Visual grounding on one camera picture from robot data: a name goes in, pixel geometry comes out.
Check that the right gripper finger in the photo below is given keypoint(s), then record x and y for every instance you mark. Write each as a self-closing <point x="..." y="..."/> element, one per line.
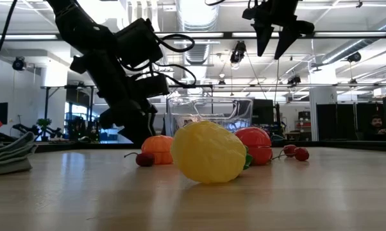
<point x="286" y="40"/>
<point x="263" y="37"/>

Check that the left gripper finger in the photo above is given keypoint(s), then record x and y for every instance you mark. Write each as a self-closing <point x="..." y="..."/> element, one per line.
<point x="133" y="134"/>
<point x="149" y="131"/>

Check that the orange tangerine toy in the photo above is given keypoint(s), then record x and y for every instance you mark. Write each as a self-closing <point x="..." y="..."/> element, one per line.
<point x="157" y="149"/>

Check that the dark red cherry toy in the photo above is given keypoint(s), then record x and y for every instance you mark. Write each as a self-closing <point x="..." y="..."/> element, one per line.
<point x="145" y="159"/>

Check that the clear plastic tupperware container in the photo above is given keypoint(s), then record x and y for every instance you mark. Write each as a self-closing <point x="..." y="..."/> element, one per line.
<point x="212" y="109"/>

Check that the red tomato toy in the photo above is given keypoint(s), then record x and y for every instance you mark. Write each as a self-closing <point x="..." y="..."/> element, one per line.
<point x="255" y="144"/>

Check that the small red cherry toy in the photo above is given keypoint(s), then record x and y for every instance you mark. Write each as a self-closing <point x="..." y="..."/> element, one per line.
<point x="289" y="150"/>
<point x="302" y="154"/>

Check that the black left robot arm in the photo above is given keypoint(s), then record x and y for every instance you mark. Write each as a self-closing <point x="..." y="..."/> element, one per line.
<point x="84" y="38"/>

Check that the long black pendant light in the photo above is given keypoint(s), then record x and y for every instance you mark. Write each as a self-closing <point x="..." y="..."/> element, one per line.
<point x="226" y="34"/>

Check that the black ceiling spotlight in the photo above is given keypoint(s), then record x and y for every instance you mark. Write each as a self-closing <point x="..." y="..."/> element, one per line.
<point x="354" y="57"/>
<point x="294" y="79"/>
<point x="19" y="64"/>

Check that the black computer monitor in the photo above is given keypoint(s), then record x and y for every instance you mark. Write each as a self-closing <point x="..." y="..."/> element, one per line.
<point x="262" y="112"/>

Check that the small green background plant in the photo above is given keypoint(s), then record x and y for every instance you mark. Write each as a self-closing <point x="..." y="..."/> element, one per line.
<point x="44" y="122"/>

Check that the black room divider panels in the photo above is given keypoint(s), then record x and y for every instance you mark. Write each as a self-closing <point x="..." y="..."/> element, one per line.
<point x="340" y="122"/>

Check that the person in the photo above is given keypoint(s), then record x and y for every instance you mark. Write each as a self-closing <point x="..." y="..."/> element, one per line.
<point x="376" y="123"/>

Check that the grey folded cloth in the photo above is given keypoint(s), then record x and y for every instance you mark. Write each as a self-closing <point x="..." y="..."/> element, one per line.
<point x="7" y="157"/>

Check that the black hanging camera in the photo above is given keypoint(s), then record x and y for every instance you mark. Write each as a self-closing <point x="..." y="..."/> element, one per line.
<point x="238" y="53"/>

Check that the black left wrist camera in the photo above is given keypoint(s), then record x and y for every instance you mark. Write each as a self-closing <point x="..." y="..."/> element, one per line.
<point x="151" y="86"/>

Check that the silver ventilation duct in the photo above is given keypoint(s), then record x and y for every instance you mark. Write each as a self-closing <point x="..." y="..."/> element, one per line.
<point x="197" y="19"/>

